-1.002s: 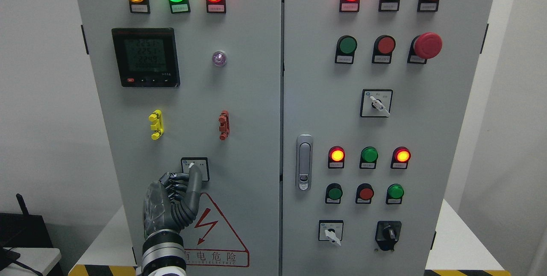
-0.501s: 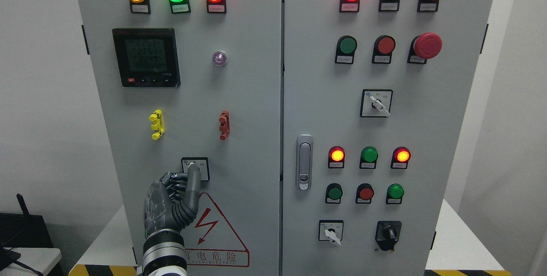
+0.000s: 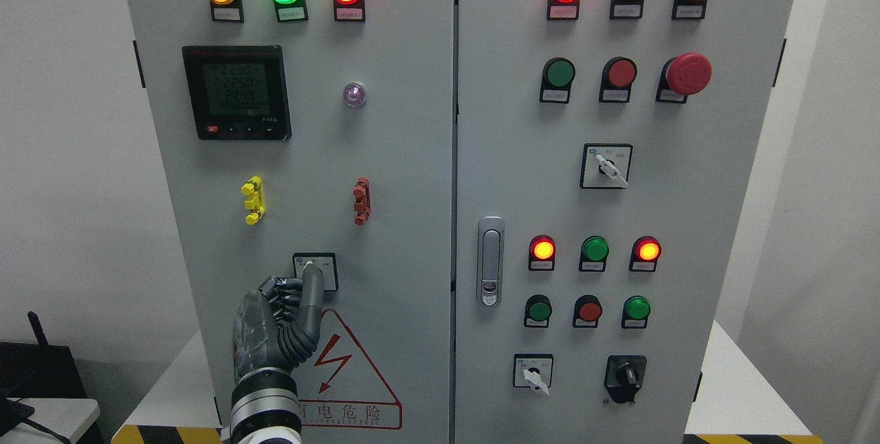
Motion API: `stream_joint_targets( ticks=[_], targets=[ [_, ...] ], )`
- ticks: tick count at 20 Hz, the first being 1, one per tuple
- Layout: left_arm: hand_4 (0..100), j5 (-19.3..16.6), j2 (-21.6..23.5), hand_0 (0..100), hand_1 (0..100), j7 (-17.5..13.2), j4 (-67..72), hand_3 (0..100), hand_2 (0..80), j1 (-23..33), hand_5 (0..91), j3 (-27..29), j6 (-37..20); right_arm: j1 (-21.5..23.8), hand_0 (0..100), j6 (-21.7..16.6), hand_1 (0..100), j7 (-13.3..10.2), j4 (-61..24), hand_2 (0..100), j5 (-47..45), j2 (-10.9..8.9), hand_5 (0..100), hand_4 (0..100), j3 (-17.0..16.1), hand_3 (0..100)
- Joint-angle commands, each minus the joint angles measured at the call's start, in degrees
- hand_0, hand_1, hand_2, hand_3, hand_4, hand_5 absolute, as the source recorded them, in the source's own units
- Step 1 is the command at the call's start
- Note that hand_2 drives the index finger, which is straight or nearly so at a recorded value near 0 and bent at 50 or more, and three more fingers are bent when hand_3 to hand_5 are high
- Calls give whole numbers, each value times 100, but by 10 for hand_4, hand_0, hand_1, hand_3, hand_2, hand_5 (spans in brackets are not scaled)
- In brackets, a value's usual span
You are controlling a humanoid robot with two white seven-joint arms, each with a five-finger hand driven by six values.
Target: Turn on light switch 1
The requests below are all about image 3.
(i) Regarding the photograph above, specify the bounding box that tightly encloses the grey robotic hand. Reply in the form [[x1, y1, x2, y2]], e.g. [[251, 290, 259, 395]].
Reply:
[[233, 262, 324, 381]]

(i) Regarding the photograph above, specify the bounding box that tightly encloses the white rotary switch door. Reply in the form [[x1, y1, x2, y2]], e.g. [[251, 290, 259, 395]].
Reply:
[[292, 252, 339, 291]]

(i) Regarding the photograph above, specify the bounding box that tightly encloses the red triangle warning sticker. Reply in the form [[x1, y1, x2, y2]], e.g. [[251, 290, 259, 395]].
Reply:
[[294, 309, 403, 430]]

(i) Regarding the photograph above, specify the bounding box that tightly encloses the yellow terminal connector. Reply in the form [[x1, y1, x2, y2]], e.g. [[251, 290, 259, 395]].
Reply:
[[240, 175, 266, 225]]

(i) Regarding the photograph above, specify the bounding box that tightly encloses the red terminal connector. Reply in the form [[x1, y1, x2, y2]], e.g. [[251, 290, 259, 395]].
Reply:
[[352, 177, 371, 227]]

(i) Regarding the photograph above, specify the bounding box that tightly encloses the grey left cabinet door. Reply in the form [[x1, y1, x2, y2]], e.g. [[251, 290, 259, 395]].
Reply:
[[128, 0, 454, 443]]

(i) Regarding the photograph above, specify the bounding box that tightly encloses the grey cabinet door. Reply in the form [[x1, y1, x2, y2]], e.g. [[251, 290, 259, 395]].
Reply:
[[454, 0, 792, 443], [128, 0, 454, 443]]

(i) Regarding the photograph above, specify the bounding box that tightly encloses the black digital power meter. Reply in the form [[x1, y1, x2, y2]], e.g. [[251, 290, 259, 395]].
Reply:
[[181, 44, 292, 141]]

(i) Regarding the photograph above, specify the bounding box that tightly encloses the black device with antenna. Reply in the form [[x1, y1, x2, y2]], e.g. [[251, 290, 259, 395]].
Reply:
[[1, 311, 86, 443]]

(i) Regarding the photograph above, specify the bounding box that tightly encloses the small purple clear lamp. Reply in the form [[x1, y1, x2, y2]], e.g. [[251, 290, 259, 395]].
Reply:
[[342, 82, 367, 108]]

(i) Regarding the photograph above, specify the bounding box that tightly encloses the green push button lower left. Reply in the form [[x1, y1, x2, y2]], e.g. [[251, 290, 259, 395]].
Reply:
[[524, 294, 553, 328]]

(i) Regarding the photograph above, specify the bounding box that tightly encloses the green push button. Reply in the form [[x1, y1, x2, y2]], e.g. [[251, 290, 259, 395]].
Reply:
[[540, 56, 575, 104], [620, 295, 651, 329], [524, 294, 553, 328]]

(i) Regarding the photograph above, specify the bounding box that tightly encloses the red lit lamp middle left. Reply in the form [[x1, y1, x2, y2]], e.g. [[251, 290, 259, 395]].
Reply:
[[528, 234, 556, 271]]

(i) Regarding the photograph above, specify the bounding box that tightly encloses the red push button lower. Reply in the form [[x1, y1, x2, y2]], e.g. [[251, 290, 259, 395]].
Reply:
[[572, 295, 603, 329]]

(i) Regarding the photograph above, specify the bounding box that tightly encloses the red push button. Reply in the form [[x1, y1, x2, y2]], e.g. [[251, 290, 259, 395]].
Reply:
[[598, 56, 637, 103], [572, 295, 603, 329]]

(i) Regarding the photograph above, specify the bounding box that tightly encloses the green lamp middle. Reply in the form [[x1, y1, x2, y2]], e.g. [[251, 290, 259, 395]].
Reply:
[[578, 235, 610, 272]]

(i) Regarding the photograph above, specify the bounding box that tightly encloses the green push button lower right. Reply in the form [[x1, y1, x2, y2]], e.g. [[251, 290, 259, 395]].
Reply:
[[620, 295, 651, 329]]

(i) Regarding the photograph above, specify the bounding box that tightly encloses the red lit lamp middle right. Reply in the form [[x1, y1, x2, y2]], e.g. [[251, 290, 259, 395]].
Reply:
[[628, 235, 662, 272]]

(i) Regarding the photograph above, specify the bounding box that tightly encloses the green push button upper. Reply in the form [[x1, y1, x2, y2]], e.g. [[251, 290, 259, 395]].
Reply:
[[540, 56, 575, 104]]

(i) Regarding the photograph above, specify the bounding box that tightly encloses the grey right cabinet door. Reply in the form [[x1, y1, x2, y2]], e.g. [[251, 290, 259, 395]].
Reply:
[[454, 0, 792, 443]]

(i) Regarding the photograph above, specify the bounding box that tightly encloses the red push button upper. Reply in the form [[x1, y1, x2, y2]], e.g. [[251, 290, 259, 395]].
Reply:
[[598, 56, 637, 103]]

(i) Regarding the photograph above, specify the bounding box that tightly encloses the red emergency stop button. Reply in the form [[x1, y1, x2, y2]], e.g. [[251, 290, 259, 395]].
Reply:
[[656, 52, 713, 104]]

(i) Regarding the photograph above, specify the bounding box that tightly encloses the white platform with hazard stripe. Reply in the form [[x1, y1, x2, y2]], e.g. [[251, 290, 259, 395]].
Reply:
[[113, 323, 821, 443]]

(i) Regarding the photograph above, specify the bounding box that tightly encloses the silver door handle lock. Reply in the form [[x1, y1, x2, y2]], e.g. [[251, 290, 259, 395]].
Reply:
[[476, 216, 504, 307]]

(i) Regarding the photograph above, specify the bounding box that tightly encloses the white rotary switch lower right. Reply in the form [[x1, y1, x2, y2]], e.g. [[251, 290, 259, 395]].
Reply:
[[512, 353, 554, 397]]

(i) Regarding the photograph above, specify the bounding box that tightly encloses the white rotary switch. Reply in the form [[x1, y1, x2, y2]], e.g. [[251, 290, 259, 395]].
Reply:
[[580, 143, 634, 188], [512, 353, 554, 397]]

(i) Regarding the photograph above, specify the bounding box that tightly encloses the black rotary selector switch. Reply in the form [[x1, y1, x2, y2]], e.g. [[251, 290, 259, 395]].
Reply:
[[604, 355, 647, 404]]

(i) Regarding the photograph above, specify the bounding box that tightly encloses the white rotary switch upper right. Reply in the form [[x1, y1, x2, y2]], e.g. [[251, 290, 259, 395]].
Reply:
[[580, 143, 634, 188]]

